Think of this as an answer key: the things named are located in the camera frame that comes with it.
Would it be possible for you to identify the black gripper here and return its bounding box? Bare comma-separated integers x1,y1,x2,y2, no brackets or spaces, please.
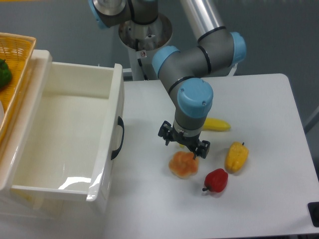
158,121,210,160

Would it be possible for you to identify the round orange bread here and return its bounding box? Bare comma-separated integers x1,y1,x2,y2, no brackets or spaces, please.
168,151,199,179

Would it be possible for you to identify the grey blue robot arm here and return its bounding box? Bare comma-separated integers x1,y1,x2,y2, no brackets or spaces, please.
89,0,247,158

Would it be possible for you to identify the yellow banana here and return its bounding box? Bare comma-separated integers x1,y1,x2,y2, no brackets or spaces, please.
179,118,232,148

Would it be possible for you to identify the red bell pepper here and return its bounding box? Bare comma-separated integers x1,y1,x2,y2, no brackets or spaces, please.
202,168,228,193

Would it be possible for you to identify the yellow bell pepper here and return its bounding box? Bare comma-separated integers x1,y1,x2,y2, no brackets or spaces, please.
224,141,249,173

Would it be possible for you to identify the white open drawer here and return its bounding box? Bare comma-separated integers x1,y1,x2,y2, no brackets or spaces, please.
11,62,124,213

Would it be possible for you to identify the black object at edge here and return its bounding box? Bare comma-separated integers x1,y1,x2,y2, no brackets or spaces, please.
308,202,319,228

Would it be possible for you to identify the green bell pepper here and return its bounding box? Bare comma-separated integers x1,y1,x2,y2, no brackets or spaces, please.
0,59,12,88

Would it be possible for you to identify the yellow woven basket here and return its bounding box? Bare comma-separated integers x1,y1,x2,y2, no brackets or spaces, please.
0,32,36,142

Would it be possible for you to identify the black drawer handle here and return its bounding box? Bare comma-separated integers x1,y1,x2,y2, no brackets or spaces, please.
111,116,125,160

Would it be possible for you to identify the black cable on pedestal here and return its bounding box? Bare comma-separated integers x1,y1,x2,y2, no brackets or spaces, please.
135,39,149,81

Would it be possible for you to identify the white bracket behind table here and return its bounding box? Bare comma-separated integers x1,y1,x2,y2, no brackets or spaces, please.
231,63,238,76

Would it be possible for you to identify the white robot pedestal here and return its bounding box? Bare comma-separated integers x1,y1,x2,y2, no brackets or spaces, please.
119,13,172,81

